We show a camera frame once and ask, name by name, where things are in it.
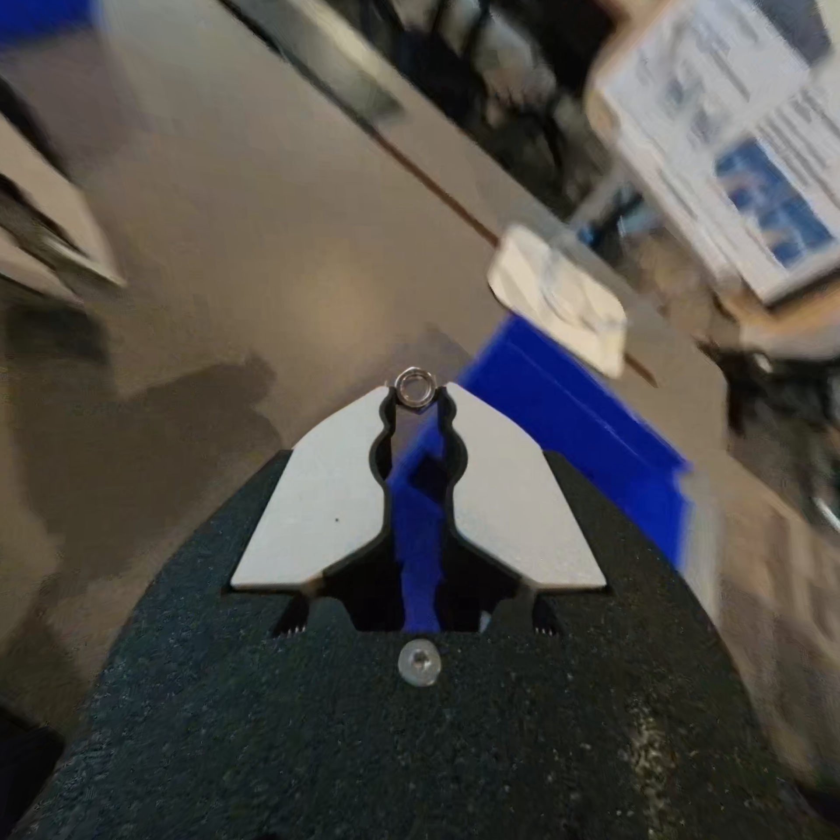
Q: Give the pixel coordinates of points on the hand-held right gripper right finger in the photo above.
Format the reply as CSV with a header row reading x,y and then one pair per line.
x,y
518,505

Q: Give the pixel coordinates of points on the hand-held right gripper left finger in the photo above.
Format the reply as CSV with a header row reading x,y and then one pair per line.
x,y
315,505

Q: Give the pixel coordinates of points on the blue plastic bin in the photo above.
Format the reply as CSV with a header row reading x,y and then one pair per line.
x,y
577,420

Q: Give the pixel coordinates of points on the steel hex nut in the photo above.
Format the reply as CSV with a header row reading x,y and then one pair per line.
x,y
401,388

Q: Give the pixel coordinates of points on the white sign stand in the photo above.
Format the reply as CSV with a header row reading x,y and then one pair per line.
x,y
558,295

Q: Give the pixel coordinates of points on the white printed poster board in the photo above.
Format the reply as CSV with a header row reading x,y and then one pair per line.
x,y
722,131

